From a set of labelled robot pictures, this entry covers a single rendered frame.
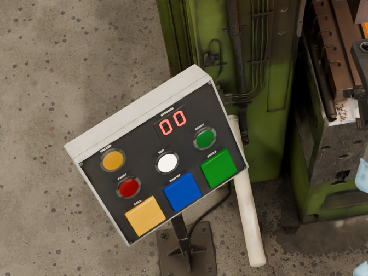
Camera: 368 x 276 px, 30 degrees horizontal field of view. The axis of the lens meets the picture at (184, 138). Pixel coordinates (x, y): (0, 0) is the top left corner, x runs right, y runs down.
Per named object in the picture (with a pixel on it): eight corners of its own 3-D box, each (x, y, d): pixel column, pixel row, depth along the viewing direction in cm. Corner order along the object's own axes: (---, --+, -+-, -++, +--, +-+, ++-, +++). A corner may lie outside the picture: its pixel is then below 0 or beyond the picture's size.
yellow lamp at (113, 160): (126, 168, 145) (122, 161, 141) (104, 172, 145) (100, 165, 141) (124, 155, 147) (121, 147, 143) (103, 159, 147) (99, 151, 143)
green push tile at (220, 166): (238, 171, 160) (228, 149, 156) (211, 189, 159) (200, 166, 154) (234, 168, 162) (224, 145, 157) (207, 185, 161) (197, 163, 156)
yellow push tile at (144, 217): (166, 219, 157) (154, 197, 152) (138, 237, 156) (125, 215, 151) (163, 214, 159) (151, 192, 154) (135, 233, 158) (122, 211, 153)
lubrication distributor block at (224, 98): (232, 113, 194) (231, 91, 181) (211, 116, 194) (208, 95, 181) (230, 102, 195) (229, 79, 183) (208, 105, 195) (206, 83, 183)
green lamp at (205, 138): (216, 147, 154) (216, 139, 150) (196, 150, 154) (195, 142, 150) (214, 134, 155) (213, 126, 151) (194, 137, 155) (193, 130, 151)
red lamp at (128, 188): (141, 195, 150) (138, 189, 146) (120, 199, 150) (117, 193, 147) (139, 182, 152) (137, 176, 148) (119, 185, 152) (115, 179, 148)
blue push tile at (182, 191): (202, 195, 159) (191, 173, 154) (175, 213, 157) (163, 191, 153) (198, 191, 160) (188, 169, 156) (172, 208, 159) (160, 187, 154)
